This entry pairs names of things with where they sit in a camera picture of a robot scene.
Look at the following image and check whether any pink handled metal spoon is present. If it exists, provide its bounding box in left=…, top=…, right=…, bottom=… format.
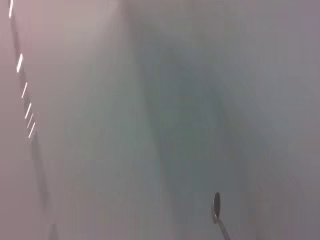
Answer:
left=211, top=191, right=232, bottom=240

